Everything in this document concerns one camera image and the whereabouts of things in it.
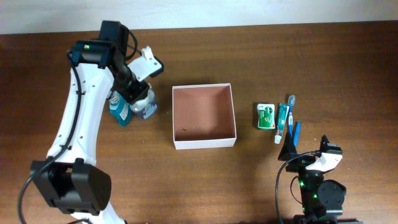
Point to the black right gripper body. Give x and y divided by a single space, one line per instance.
300 163

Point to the green Dettol soap pack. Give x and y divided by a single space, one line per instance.
266 116

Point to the teal toothpaste tube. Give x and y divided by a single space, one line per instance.
281 120

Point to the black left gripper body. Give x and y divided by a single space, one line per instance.
130 86

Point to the white cardboard box pink inside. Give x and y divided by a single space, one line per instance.
203 116

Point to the blue toothbrush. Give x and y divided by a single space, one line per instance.
291 102

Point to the blue mouthwash bottle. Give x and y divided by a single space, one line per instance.
119 108

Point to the purple foam soap pump bottle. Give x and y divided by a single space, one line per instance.
146 107

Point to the blue razor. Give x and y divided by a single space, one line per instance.
296 133

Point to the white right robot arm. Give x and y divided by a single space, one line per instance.
321 199

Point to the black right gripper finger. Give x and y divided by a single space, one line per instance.
288 150
324 147

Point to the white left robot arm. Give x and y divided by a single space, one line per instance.
101 71

